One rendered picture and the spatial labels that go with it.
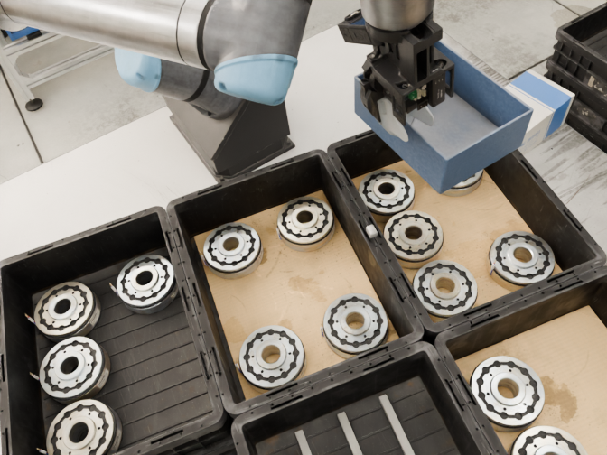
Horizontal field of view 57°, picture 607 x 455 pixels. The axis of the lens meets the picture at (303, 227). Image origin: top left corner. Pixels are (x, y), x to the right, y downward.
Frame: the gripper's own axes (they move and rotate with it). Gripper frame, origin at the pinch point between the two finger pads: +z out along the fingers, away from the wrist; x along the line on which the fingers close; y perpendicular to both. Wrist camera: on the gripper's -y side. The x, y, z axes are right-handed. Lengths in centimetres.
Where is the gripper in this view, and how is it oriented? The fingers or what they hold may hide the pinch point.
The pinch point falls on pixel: (396, 124)
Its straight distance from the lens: 78.0
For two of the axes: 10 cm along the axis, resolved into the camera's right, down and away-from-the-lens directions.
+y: 5.0, 6.9, -5.3
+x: 8.4, -5.2, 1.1
